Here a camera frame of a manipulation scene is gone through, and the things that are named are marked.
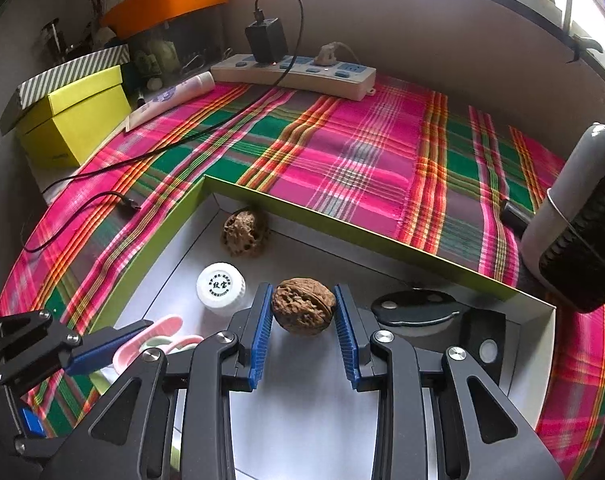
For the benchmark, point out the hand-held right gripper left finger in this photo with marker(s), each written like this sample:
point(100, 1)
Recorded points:
point(262, 340)

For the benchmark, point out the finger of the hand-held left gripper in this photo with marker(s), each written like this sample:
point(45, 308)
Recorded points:
point(32, 422)
point(107, 347)

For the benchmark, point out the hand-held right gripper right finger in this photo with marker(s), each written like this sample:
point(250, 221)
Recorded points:
point(347, 340)

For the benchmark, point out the smooth brown walnut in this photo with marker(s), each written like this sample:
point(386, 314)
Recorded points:
point(302, 305)

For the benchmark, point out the white round bottle cap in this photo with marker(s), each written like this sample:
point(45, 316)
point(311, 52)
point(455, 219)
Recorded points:
point(221, 285)

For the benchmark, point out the black oval compact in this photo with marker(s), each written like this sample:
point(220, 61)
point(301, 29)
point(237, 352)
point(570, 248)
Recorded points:
point(412, 307)

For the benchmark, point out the green and white box tray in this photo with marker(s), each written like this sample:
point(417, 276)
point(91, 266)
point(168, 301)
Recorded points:
point(332, 260)

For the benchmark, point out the rough carved walnut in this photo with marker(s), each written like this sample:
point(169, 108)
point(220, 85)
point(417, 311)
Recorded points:
point(245, 235)

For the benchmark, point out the pink green plaid tablecloth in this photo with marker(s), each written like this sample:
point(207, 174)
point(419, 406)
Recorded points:
point(357, 160)

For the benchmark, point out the small black block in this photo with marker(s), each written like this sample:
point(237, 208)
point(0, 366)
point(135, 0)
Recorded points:
point(515, 216)

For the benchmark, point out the yellow cardboard box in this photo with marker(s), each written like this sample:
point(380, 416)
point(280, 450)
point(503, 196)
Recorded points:
point(72, 125)

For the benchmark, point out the grey and black heater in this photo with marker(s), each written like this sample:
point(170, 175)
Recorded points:
point(557, 220)

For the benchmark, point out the white cream tube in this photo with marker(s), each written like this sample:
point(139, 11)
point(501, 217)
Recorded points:
point(172, 95)

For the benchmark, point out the white power strip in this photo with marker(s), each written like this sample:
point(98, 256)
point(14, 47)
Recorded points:
point(302, 72)

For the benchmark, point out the striped box lid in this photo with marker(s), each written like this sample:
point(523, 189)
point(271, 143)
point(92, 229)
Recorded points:
point(72, 67)

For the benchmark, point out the white plug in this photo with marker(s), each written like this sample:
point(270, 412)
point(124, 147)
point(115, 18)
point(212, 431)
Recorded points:
point(326, 55)

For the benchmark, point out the black charger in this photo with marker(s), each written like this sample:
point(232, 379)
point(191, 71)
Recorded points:
point(266, 40)

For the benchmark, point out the dark metal stand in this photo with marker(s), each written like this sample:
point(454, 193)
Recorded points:
point(52, 40)

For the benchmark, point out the orange-topped glass tank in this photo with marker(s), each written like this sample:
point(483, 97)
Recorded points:
point(167, 0)

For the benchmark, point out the black window latch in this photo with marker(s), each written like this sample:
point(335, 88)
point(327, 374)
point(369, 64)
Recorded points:
point(582, 44)

